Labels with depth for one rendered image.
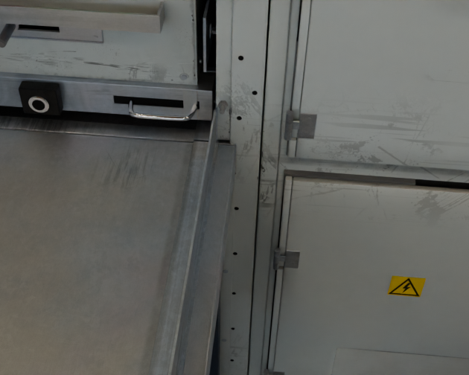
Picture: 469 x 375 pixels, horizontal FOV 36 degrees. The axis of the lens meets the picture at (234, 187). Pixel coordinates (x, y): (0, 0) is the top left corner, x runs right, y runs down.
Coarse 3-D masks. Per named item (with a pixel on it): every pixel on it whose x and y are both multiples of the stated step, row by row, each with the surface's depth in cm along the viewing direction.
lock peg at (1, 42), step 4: (4, 24) 108; (8, 24) 107; (12, 24) 107; (4, 28) 106; (8, 28) 106; (12, 28) 107; (16, 28) 108; (4, 32) 105; (8, 32) 106; (12, 32) 107; (0, 36) 104; (4, 36) 105; (8, 36) 105; (0, 40) 104; (4, 40) 104; (0, 44) 104; (4, 44) 104
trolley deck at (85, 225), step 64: (0, 192) 107; (64, 192) 107; (128, 192) 107; (0, 256) 98; (64, 256) 98; (128, 256) 99; (0, 320) 91; (64, 320) 91; (128, 320) 91; (192, 320) 91
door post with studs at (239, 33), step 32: (224, 0) 98; (256, 0) 97; (224, 32) 102; (256, 32) 101; (224, 64) 105; (256, 64) 104; (224, 96) 109; (256, 96) 108; (224, 128) 114; (256, 128) 113; (256, 160) 117
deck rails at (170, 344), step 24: (216, 144) 115; (192, 168) 111; (192, 192) 107; (192, 216) 104; (192, 240) 92; (192, 264) 92; (168, 288) 94; (192, 288) 95; (168, 312) 92; (192, 312) 92; (168, 336) 89; (168, 360) 87
